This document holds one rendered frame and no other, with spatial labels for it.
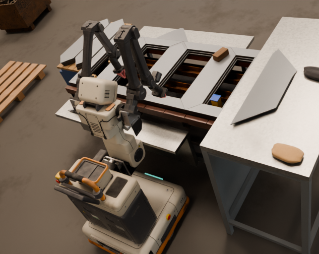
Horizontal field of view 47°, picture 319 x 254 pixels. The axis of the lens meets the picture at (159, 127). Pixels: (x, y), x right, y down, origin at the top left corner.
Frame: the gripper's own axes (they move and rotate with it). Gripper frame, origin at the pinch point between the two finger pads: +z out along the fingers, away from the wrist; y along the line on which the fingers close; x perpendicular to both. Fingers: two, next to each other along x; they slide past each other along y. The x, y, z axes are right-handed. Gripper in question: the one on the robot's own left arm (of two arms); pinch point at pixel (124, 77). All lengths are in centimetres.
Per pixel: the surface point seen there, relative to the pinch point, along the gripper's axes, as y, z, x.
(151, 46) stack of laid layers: 13, 6, -53
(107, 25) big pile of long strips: 83, -14, -77
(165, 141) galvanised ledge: -41, 39, 30
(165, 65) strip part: -16.5, 11.7, -29.3
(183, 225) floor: -37, 109, 57
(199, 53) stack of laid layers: -35, 19, -52
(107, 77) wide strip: 26.9, 0.9, -3.8
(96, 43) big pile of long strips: 76, -11, -48
